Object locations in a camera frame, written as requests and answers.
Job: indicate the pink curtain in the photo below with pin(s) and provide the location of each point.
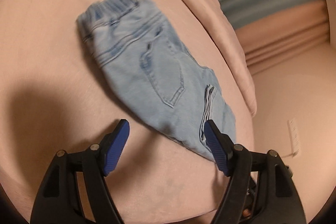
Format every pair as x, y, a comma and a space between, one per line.
286, 40

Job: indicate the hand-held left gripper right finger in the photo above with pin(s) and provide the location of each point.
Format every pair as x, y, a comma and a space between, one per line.
216, 148

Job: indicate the white wall socket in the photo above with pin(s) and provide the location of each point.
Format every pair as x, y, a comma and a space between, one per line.
293, 134

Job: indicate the light blue denim pants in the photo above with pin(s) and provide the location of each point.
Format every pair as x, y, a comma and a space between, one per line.
147, 64

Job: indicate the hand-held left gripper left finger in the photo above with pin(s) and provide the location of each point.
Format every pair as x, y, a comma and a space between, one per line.
115, 146

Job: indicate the pink duvet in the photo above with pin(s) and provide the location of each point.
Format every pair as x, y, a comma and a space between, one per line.
210, 29

